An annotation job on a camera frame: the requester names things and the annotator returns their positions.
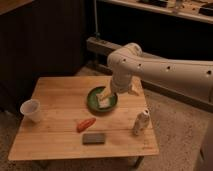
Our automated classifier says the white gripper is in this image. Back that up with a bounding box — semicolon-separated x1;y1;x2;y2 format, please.
100;74;140;100

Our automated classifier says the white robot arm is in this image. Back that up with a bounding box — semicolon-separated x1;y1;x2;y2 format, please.
99;43;213;112

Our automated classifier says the white sponge block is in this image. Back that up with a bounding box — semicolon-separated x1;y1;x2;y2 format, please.
97;94;110;108

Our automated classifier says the green round plate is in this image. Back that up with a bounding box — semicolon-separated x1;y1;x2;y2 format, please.
87;86;118;113

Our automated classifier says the white plastic bottle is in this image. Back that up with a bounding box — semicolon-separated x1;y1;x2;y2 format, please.
133;109;150;136

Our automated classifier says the wooden table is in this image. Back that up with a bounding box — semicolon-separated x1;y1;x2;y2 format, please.
8;76;159;161

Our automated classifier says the orange carrot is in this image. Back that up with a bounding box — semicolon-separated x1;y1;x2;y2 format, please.
76;118;96;133

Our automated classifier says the grey rectangular block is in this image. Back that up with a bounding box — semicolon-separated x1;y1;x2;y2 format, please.
82;133;105;144

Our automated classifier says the white plastic cup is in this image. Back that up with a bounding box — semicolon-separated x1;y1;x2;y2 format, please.
20;99;43;123

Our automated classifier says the background shelf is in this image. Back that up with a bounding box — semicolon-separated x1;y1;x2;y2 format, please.
101;0;213;24

